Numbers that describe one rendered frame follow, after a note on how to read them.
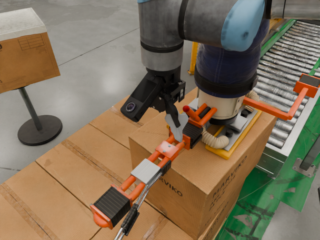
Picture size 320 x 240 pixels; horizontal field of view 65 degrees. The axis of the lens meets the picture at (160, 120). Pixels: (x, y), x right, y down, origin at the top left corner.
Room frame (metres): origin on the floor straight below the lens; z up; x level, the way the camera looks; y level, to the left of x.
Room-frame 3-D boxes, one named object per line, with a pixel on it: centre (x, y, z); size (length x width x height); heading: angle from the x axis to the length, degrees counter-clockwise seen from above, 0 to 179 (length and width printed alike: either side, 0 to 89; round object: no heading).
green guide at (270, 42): (2.46, -1.17, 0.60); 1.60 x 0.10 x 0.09; 142
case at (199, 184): (0.80, -0.22, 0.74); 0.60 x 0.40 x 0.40; 137
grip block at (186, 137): (0.61, -0.09, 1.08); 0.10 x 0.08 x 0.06; 52
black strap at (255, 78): (0.80, -0.24, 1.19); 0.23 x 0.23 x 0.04
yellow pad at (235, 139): (0.75, -0.32, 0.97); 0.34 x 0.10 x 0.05; 142
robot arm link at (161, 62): (0.49, 0.00, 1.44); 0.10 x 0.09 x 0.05; 51
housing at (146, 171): (0.44, 0.04, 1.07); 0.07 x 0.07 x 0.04; 52
